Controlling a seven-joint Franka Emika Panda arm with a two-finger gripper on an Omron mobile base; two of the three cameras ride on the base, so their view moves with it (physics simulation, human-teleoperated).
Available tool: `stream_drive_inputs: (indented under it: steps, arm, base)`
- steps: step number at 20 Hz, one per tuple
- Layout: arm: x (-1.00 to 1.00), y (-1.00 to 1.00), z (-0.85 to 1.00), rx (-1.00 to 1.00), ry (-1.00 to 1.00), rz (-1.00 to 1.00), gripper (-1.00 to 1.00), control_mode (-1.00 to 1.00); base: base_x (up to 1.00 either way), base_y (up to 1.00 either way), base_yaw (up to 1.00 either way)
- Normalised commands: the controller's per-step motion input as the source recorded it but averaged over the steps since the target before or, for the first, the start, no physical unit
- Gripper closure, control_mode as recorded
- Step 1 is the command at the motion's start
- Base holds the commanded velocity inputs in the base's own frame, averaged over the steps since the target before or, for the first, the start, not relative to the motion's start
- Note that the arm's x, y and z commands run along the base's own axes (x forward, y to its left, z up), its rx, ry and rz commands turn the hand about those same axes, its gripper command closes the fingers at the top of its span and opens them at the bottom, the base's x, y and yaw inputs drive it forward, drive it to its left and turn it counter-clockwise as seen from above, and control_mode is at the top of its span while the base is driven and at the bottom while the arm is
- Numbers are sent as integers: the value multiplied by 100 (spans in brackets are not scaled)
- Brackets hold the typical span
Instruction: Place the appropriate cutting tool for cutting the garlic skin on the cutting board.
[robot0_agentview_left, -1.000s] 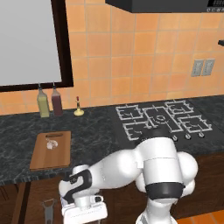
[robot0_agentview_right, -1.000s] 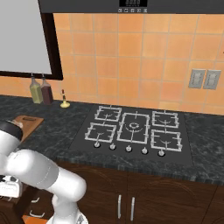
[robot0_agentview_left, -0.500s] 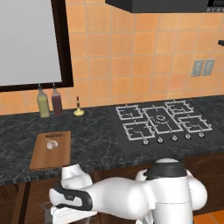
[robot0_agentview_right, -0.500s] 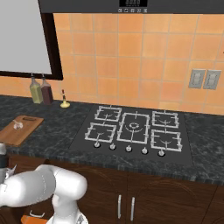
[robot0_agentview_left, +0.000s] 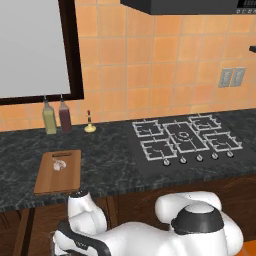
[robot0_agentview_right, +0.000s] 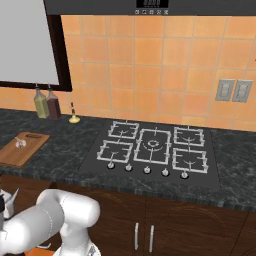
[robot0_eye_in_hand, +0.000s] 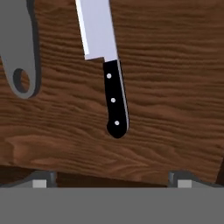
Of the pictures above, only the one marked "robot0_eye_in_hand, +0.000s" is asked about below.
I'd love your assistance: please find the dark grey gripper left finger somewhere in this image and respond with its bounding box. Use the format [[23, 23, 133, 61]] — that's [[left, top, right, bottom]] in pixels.
[[0, 170, 58, 189]]

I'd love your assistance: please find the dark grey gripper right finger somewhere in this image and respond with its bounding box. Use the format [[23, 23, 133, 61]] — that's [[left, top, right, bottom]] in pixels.
[[167, 170, 224, 189]]

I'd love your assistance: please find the brown wooden cutting board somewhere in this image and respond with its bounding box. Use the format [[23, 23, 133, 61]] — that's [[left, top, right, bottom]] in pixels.
[[0, 0, 224, 186]]

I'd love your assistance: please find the grey utensil with hole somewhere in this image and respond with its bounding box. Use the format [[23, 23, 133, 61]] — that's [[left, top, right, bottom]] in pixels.
[[0, 0, 42, 100]]

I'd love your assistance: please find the black-handled kitchen knife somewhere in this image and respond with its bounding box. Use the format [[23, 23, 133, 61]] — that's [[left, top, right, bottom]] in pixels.
[[74, 0, 130, 140]]

